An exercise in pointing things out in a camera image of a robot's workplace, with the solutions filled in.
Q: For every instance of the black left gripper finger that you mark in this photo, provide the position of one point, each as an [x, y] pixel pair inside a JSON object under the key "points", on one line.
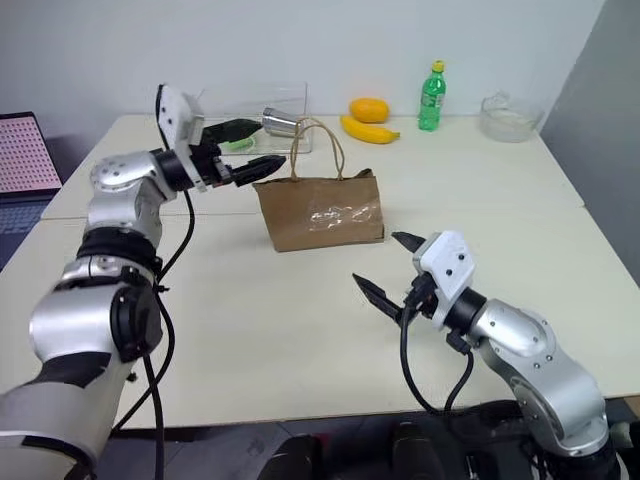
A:
{"points": [[257, 167], [237, 128]]}

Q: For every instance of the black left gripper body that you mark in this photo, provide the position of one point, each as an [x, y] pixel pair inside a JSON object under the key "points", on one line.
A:
{"points": [[207, 162]]}

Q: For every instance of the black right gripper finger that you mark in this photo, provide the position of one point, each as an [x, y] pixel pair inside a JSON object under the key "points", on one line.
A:
{"points": [[382, 300], [410, 242]]}

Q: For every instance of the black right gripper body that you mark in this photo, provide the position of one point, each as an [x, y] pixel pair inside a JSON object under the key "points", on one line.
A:
{"points": [[424, 297]]}

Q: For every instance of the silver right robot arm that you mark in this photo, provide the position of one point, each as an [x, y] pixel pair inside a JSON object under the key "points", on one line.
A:
{"points": [[540, 360]]}

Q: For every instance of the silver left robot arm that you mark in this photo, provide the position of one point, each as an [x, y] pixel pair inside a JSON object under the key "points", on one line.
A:
{"points": [[117, 200]]}

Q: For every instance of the small green item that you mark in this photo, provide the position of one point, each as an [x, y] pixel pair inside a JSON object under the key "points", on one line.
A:
{"points": [[245, 144]]}

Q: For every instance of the brown paper bag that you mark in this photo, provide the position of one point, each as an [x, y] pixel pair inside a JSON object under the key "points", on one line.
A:
{"points": [[320, 210]]}

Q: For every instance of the shiny metal cup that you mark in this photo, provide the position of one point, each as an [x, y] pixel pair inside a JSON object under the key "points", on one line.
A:
{"points": [[277, 121]]}

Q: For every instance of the clear plastic box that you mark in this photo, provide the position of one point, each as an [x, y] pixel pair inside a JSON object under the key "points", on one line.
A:
{"points": [[295, 100]]}

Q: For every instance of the yellow banana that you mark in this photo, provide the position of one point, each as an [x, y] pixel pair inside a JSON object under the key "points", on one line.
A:
{"points": [[367, 131]]}

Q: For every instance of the orange mango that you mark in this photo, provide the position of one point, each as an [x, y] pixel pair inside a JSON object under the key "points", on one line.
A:
{"points": [[369, 110]]}

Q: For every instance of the green plastic bottle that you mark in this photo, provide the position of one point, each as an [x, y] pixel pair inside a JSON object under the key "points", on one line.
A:
{"points": [[431, 102]]}

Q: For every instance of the clear glass bowl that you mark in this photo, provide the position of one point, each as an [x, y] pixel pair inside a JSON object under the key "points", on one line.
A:
{"points": [[510, 117]]}

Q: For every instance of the dark rounded shape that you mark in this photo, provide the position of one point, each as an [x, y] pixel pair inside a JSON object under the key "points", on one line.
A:
{"points": [[297, 460]]}

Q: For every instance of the laptop with pink screen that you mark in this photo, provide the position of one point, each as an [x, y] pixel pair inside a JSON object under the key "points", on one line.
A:
{"points": [[25, 165]]}

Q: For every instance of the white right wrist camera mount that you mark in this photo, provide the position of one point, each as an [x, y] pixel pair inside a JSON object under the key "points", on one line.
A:
{"points": [[450, 270]]}

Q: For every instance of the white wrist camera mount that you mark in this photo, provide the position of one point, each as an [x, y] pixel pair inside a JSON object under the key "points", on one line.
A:
{"points": [[450, 270], [175, 117]]}

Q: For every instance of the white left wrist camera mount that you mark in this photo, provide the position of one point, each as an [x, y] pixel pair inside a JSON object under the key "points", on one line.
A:
{"points": [[175, 117]]}

